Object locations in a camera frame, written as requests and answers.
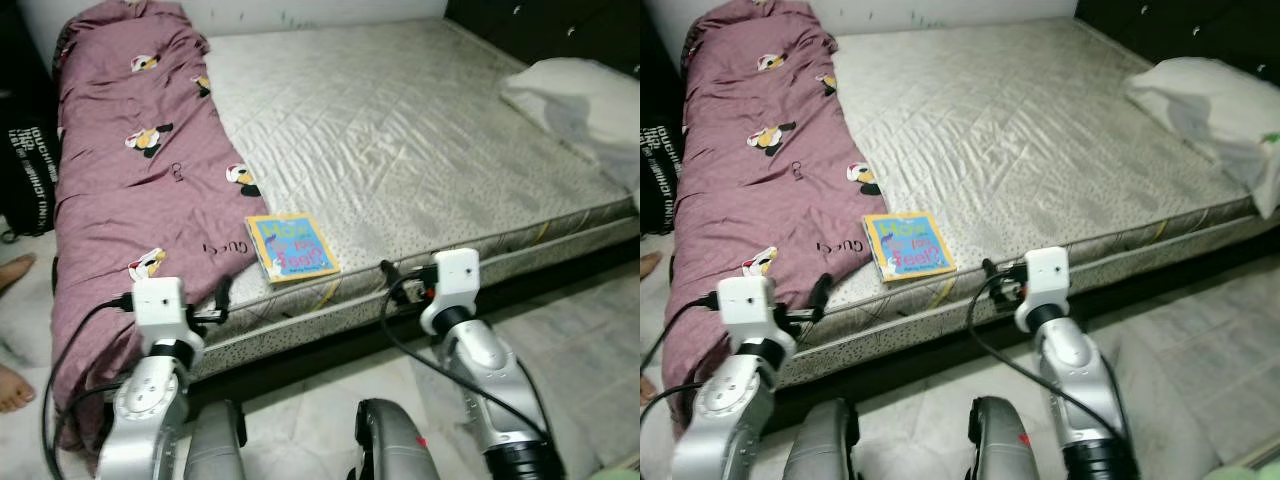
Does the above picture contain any dark bed base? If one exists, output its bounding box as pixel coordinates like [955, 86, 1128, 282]
[780, 215, 1280, 416]
[190, 232, 641, 411]

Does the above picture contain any white printed pillow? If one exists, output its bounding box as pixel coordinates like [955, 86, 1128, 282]
[1125, 57, 1280, 219]
[500, 57, 641, 196]

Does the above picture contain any blue yellow children's book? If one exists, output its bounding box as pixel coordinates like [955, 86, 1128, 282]
[863, 212, 957, 283]
[245, 212, 342, 285]

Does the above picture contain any black white lettered bag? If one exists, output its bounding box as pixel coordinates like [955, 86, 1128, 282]
[0, 85, 59, 239]
[640, 118, 684, 237]

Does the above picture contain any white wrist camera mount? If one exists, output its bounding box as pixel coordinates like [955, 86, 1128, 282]
[132, 278, 191, 346]
[718, 277, 783, 346]
[420, 248, 481, 336]
[1015, 247, 1071, 334]

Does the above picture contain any green plastic stool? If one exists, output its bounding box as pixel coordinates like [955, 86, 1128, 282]
[1203, 462, 1280, 480]

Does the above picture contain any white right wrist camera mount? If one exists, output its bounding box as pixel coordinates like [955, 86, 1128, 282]
[420, 248, 481, 336]
[1015, 247, 1071, 334]

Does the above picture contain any white quilted mattress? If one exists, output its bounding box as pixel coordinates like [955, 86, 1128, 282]
[185, 15, 641, 381]
[790, 15, 1266, 386]

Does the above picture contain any grey robot leg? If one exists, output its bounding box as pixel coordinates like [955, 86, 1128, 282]
[185, 400, 248, 480]
[350, 398, 446, 480]
[782, 400, 859, 480]
[965, 397, 1041, 480]

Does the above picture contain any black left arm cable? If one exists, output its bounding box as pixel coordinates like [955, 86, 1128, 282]
[40, 292, 136, 471]
[640, 290, 723, 476]

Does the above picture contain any grey left robot leg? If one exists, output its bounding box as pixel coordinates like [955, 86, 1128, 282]
[185, 400, 248, 480]
[782, 400, 859, 480]

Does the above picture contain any grey right robot leg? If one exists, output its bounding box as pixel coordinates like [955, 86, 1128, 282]
[965, 397, 1041, 480]
[350, 398, 446, 480]

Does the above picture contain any purple cartoon print blanket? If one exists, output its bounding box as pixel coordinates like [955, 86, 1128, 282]
[50, 0, 269, 471]
[662, 0, 889, 441]

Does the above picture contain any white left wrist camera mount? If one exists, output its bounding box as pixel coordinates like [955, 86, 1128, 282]
[132, 278, 191, 346]
[718, 277, 783, 346]

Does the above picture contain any dark tufted headboard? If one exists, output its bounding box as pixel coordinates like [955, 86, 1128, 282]
[445, 0, 641, 76]
[1075, 0, 1280, 86]

